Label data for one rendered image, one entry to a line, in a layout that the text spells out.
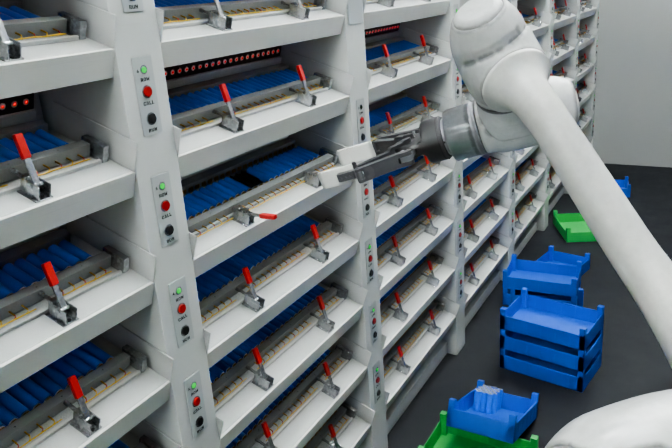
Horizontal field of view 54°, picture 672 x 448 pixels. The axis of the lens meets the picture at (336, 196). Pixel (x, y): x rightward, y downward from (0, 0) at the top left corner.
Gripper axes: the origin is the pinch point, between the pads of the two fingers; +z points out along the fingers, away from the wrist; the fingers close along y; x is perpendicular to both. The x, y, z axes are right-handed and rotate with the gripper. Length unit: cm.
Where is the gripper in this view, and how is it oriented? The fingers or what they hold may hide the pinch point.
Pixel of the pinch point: (339, 166)
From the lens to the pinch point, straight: 118.3
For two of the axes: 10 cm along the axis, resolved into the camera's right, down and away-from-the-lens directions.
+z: -9.0, 2.3, 3.7
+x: -3.5, -8.9, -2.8
